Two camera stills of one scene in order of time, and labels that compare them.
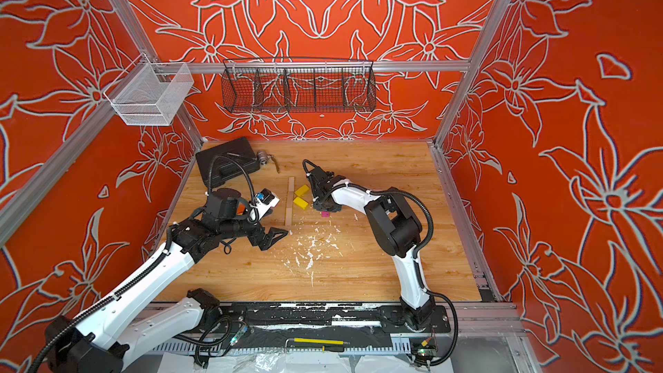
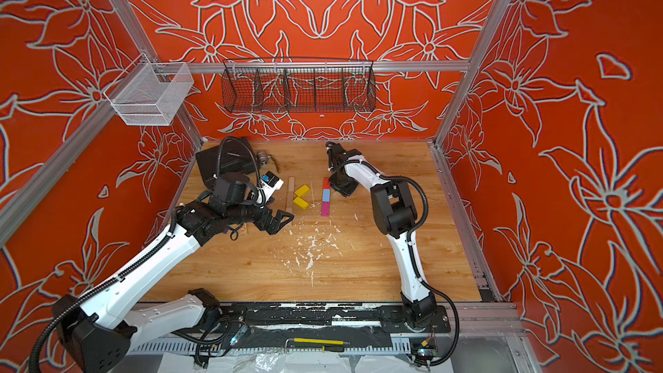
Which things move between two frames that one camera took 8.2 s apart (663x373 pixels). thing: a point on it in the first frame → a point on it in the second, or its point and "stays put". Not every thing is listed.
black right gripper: (320, 202) → (347, 190)
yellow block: (300, 202) stays put
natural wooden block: (289, 199) stays put
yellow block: (301, 191) stays put
